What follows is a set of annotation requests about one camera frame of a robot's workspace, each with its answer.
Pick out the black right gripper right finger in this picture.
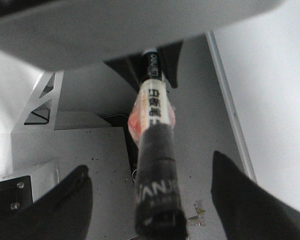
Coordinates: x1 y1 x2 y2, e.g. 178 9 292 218
211 151 300 240

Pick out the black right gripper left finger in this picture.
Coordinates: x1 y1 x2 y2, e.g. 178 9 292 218
0 165 93 240

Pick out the black whiteboard marker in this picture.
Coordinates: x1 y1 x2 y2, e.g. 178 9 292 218
128 48 188 240

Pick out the black mounting block with screws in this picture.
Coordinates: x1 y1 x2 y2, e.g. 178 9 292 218
0 175 33 214

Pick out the white metal stand bracket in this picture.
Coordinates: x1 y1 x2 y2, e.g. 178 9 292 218
10 71 64 171

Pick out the aluminium whiteboard frame rail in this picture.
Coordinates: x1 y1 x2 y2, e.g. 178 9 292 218
206 30 257 183

